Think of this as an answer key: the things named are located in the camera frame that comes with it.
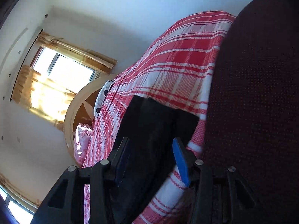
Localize black pants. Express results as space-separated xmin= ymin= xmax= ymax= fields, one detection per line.
xmin=110 ymin=96 xmax=199 ymax=223

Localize left window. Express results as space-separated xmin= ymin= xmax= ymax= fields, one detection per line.
xmin=1 ymin=183 xmax=38 ymax=223

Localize pink floral pillow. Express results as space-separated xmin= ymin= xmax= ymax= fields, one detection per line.
xmin=74 ymin=123 xmax=92 ymax=166

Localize beige wooden headboard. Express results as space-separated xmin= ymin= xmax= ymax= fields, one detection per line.
xmin=63 ymin=74 xmax=117 ymax=159

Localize yellow curtain behind headboard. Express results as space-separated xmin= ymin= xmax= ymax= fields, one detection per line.
xmin=11 ymin=31 xmax=117 ymax=130

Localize white patterned pillow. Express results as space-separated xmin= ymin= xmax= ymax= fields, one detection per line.
xmin=94 ymin=79 xmax=114 ymax=118

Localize window behind headboard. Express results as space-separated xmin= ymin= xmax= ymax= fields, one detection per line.
xmin=32 ymin=47 xmax=99 ymax=93

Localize red plaid bed sheet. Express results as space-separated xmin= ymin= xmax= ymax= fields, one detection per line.
xmin=83 ymin=11 xmax=235 ymax=223

